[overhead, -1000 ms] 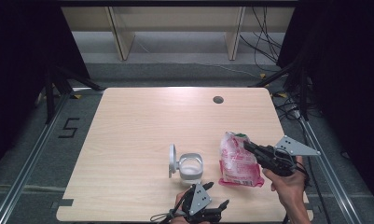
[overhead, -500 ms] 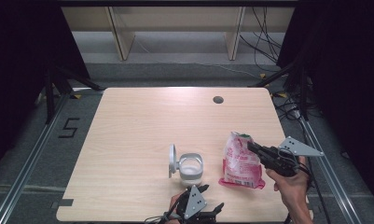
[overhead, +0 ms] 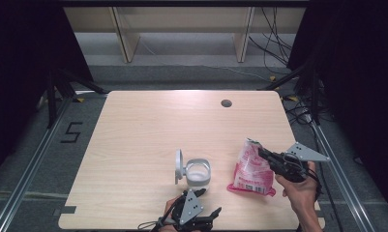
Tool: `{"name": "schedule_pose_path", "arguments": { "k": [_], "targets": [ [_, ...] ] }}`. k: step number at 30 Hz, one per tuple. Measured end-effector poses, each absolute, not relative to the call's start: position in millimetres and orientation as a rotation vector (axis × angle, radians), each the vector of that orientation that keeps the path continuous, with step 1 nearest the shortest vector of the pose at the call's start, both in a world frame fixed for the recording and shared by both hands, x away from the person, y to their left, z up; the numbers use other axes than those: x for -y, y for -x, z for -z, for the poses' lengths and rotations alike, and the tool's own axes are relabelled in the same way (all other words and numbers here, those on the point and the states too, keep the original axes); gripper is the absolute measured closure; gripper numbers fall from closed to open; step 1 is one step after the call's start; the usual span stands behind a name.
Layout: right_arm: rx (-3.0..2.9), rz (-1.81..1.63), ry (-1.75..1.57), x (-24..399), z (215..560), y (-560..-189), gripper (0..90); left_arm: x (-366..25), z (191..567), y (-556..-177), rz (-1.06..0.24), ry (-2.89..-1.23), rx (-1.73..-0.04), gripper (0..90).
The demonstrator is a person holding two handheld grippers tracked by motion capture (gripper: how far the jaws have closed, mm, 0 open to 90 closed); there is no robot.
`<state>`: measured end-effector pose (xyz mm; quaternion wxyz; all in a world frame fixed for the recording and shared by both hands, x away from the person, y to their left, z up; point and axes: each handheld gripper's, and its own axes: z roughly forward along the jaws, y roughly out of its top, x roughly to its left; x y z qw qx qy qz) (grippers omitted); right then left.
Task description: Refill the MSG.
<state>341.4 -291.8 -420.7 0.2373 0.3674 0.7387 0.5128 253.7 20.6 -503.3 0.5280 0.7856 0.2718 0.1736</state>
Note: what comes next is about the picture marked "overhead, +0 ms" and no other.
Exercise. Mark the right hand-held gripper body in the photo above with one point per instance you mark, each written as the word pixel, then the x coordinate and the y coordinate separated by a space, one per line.
pixel 303 154

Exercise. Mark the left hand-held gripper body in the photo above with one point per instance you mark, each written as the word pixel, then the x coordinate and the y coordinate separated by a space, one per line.
pixel 190 206

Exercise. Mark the clear jar with grey lid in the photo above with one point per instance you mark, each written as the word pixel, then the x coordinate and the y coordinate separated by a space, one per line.
pixel 197 175

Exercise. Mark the pink and white plastic bag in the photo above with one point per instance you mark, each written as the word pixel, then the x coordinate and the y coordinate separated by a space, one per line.
pixel 251 174

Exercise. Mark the person's left hand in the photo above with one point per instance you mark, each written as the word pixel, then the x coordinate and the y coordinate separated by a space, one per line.
pixel 169 206

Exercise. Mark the person's right hand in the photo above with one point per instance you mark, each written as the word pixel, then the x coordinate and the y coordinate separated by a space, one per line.
pixel 303 191

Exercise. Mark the yellow floor tape piece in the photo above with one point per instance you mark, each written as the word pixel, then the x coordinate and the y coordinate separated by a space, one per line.
pixel 80 100
pixel 292 98
pixel 272 78

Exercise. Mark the black metal stand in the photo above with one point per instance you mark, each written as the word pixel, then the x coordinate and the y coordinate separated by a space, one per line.
pixel 314 96
pixel 53 96

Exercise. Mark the black curtain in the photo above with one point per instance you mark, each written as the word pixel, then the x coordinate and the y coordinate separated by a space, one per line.
pixel 20 64
pixel 359 80

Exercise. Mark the beige wooden desk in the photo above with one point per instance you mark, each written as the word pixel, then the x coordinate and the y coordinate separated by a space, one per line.
pixel 182 19

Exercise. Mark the aluminium floor rail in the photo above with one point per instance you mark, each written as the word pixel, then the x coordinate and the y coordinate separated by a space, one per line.
pixel 30 167
pixel 340 180

